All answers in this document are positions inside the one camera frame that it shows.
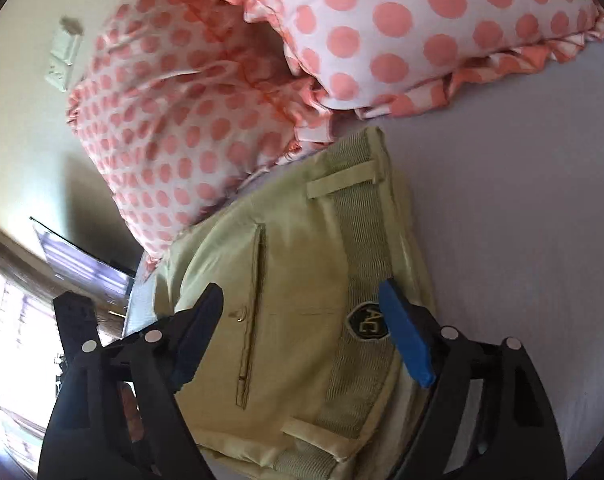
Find lower pink polka-dot pillow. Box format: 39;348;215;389
67;0;331;268

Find khaki yellow pants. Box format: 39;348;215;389
153;128;432;479

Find upper pink polka-dot pillow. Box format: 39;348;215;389
223;0;604;118

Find person's left hand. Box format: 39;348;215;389
119;382;144;442

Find pink polka-dot pillow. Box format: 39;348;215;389
67;0;331;268
223;0;604;118

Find lavender bed sheet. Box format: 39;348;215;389
121;29;604;480

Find brown window curtain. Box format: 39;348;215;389
0;242;124;338

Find wall mounted television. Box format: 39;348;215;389
30;217;134;309

